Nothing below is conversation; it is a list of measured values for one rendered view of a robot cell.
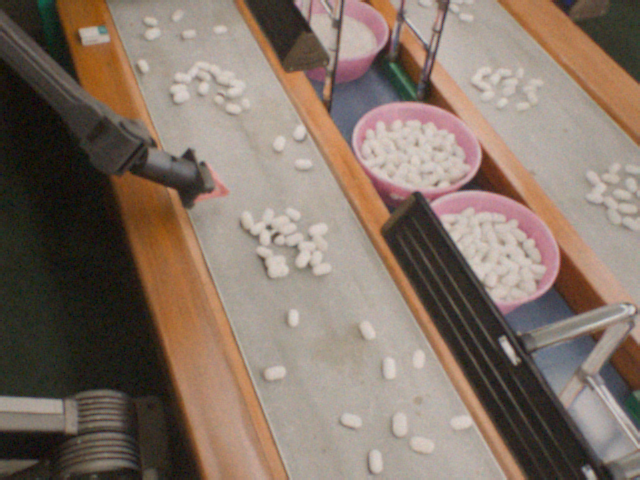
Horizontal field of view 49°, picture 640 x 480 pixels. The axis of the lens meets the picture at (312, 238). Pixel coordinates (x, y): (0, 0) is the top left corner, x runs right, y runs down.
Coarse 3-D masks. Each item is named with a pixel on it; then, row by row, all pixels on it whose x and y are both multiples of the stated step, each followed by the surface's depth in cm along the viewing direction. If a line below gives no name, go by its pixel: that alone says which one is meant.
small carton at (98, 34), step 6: (84, 30) 158; (90, 30) 158; (96, 30) 159; (102, 30) 159; (84, 36) 157; (90, 36) 157; (96, 36) 157; (102, 36) 158; (108, 36) 159; (84, 42) 157; (90, 42) 158; (96, 42) 159
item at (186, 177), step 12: (192, 156) 125; (180, 168) 120; (192, 168) 123; (168, 180) 120; (180, 180) 121; (192, 180) 122; (204, 180) 121; (180, 192) 125; (192, 192) 123; (204, 192) 122; (192, 204) 123
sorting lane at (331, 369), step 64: (128, 0) 175; (192, 0) 177; (192, 64) 161; (256, 64) 163; (192, 128) 147; (256, 128) 148; (256, 192) 137; (320, 192) 138; (256, 256) 126; (256, 320) 118; (320, 320) 119; (384, 320) 120; (256, 384) 110; (320, 384) 111; (384, 384) 112; (448, 384) 113; (320, 448) 104; (384, 448) 105; (448, 448) 106
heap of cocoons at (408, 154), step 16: (384, 128) 151; (400, 128) 152; (416, 128) 154; (432, 128) 153; (368, 144) 149; (384, 144) 149; (400, 144) 149; (416, 144) 151; (432, 144) 150; (448, 144) 150; (368, 160) 145; (384, 160) 145; (400, 160) 146; (416, 160) 145; (432, 160) 149; (448, 160) 149; (464, 160) 149; (384, 176) 141; (400, 176) 142; (416, 176) 142; (432, 176) 143; (448, 176) 143; (464, 176) 146
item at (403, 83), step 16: (400, 0) 159; (448, 0) 142; (400, 16) 161; (400, 32) 165; (416, 32) 157; (432, 32) 149; (432, 48) 152; (384, 64) 174; (400, 64) 171; (432, 64) 154; (400, 80) 167; (416, 96) 163
